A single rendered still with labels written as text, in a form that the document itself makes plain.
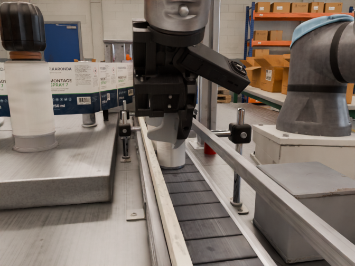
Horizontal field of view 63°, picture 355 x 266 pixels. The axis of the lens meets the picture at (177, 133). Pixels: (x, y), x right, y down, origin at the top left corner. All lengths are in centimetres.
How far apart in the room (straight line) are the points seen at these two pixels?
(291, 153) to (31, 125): 52
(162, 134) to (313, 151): 30
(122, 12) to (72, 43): 158
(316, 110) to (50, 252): 52
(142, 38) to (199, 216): 22
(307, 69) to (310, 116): 9
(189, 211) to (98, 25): 827
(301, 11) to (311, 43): 768
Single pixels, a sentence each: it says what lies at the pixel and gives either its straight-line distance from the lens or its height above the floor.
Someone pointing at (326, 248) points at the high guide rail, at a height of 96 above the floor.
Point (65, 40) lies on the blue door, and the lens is 878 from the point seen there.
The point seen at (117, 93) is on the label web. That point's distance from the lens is 101.
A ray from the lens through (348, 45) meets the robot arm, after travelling 61.
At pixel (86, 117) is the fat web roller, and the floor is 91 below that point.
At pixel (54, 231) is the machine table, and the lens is 47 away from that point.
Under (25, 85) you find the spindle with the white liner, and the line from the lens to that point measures 66.
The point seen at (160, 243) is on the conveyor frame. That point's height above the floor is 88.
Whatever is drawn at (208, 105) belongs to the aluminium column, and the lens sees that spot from 82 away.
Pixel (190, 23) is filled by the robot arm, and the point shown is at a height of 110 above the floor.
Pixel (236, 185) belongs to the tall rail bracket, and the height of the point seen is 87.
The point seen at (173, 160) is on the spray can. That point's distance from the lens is 51.
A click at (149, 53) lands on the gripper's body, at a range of 36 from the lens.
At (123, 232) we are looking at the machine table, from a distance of 44.
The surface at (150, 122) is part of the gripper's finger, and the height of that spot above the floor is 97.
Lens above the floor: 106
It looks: 13 degrees down
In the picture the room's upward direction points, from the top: straight up
